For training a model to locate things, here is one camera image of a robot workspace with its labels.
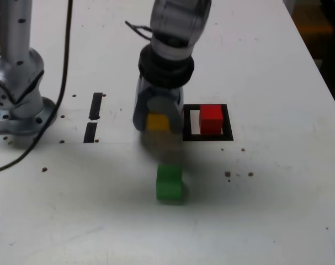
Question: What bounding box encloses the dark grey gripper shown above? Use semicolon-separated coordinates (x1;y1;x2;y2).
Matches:
132;79;185;136

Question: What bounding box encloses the dark box with orange band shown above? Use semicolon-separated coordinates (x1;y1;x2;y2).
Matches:
283;0;335;118

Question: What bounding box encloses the yellow cube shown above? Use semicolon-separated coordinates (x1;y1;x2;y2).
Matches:
146;112;171;132

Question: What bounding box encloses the red cube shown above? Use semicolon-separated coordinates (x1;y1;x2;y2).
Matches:
199;104;224;135

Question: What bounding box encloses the green cube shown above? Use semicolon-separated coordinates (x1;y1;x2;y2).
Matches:
155;164;185;201

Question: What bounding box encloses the thick black cable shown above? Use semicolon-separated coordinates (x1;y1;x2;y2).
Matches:
0;0;74;174

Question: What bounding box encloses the black tape strip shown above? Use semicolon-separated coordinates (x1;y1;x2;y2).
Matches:
83;92;104;144

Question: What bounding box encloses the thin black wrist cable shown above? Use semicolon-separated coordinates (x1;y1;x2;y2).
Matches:
125;20;155;42

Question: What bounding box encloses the black tape square outline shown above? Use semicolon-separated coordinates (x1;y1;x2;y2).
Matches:
183;103;235;142

